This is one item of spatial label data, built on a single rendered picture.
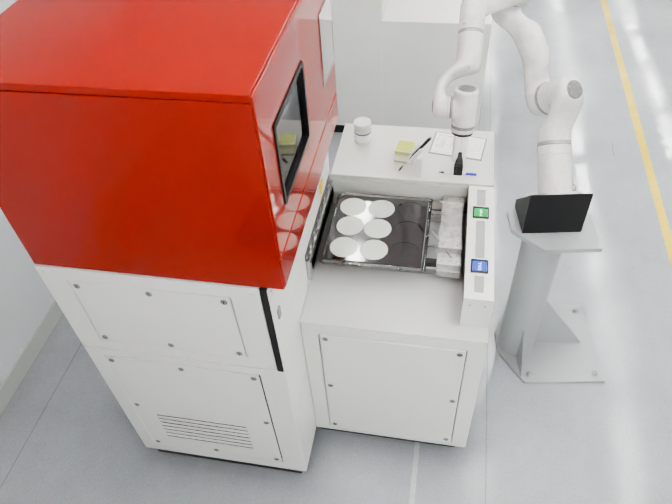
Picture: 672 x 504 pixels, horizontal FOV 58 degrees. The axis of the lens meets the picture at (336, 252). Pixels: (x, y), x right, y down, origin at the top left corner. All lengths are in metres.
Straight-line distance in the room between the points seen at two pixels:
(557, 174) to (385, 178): 0.62
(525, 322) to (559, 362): 0.32
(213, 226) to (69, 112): 0.40
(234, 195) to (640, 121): 3.61
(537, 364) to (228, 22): 2.11
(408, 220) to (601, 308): 1.38
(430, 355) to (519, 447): 0.83
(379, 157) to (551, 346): 1.27
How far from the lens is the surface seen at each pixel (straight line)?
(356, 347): 2.12
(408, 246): 2.17
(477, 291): 1.98
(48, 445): 3.09
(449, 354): 2.09
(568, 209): 2.34
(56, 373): 3.29
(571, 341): 3.11
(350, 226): 2.24
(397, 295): 2.12
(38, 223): 1.78
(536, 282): 2.60
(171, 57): 1.43
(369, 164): 2.41
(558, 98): 2.32
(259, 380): 2.04
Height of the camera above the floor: 2.45
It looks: 46 degrees down
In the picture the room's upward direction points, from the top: 5 degrees counter-clockwise
